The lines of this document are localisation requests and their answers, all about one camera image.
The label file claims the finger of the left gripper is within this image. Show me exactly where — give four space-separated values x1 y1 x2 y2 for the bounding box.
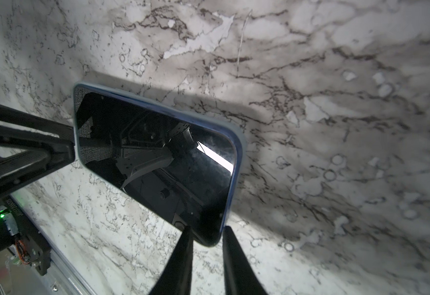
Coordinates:
0 105 74 142
0 123 76 200

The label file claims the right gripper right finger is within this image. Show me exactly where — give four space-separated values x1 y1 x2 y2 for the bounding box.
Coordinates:
223 226 267 295

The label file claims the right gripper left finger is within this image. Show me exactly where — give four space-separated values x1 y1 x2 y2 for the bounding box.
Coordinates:
149 226 194 295

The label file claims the black smartphone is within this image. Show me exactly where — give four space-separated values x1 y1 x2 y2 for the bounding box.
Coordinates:
74 87 238 246

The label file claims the light blue phone case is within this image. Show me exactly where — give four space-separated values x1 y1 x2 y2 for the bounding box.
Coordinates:
72 82 248 248

